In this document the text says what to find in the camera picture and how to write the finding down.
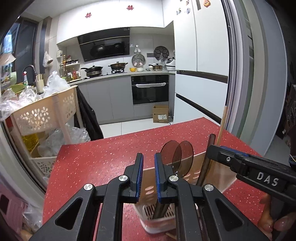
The beige utensil holder caddy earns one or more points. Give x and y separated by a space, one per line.
147 203

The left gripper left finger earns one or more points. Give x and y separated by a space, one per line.
96 212

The cardboard box on floor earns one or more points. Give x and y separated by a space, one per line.
160 114

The black hanging apron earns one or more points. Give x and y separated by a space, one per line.
88 116

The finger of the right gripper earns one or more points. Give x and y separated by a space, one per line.
229 157

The right human hand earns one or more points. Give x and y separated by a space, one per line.
266 223

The black wok on stove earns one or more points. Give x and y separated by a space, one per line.
93 71

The clear plastic bags on cart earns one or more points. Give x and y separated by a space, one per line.
11 102

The black pot with lid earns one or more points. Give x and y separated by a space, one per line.
118 66

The black built-in oven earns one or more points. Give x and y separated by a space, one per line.
150 89

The black kitchen faucet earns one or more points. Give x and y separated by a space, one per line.
31 75

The brown translucent spoon two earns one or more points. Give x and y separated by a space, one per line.
184 163

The bamboo chopstick one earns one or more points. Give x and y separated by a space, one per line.
218 141

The pink plastic stool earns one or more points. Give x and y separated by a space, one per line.
12 209

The beige plastic storage cart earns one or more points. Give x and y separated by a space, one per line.
44 115

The white refrigerator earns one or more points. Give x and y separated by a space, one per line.
202 58

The black range hood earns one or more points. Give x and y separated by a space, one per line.
105 43

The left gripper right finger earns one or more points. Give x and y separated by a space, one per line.
202 213

